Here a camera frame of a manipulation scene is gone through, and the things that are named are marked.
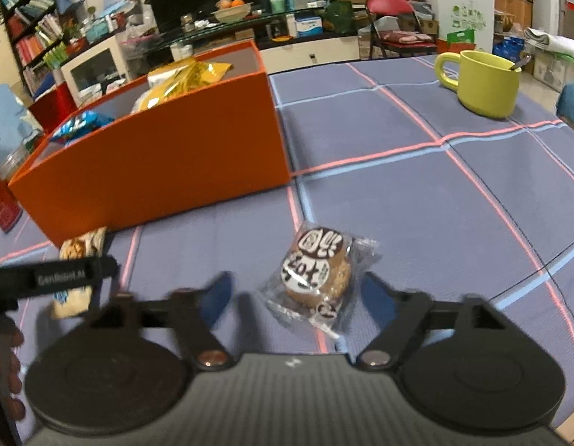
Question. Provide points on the metal spoon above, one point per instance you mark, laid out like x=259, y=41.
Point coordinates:
x=519, y=62

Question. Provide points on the pale green cup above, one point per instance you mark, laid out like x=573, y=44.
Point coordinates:
x=277, y=4

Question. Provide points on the bookshelf with books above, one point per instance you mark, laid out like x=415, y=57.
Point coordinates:
x=31, y=28

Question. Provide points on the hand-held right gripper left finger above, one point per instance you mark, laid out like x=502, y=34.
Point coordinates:
x=219, y=295

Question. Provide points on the round cookie clear packet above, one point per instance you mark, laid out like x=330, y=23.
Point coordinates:
x=317, y=269

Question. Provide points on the glass cup with drink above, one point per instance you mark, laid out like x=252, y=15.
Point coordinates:
x=15, y=162

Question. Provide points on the blue cartons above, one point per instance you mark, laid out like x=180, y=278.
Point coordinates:
x=507, y=49

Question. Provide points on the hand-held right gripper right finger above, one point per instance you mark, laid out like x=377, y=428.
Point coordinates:
x=375, y=290

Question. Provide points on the blue cloth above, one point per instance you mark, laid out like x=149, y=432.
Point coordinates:
x=573, y=104

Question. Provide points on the orange cardboard box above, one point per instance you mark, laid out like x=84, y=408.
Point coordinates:
x=152, y=167

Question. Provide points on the yellow snack packet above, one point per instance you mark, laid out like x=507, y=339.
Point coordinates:
x=194, y=76

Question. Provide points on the white freezer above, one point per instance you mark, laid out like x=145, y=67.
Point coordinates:
x=459, y=0

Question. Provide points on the fruit bowl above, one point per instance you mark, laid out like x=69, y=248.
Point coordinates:
x=231, y=13

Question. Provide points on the blue snack packet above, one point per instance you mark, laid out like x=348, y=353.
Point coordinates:
x=78, y=128

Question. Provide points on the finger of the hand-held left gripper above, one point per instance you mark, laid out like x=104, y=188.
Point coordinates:
x=59, y=276

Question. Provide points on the person's left hand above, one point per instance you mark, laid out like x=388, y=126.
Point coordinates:
x=6, y=367

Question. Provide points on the white plastic bag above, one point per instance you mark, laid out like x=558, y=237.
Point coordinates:
x=552, y=42

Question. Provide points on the orange fruit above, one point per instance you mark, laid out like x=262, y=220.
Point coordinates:
x=238, y=3

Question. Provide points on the white microwave oven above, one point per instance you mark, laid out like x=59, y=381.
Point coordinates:
x=96, y=72

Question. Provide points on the cookie print snack packet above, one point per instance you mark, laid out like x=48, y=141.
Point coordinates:
x=80, y=244

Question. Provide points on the green mug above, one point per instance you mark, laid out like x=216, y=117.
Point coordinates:
x=487, y=83

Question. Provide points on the light blue plush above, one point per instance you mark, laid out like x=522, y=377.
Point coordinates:
x=6, y=111

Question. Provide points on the red folding chair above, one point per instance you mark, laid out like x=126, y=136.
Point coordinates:
x=389, y=7

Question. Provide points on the red drink can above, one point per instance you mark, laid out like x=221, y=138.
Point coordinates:
x=1, y=204

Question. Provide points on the small blue white box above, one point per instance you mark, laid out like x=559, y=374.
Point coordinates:
x=308, y=25

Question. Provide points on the purple plaid tablecloth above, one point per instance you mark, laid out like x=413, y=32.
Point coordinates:
x=431, y=204

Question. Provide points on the dark green bag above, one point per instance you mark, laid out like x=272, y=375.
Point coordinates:
x=340, y=16

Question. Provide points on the glass top television stand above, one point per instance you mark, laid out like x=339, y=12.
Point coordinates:
x=310, y=49

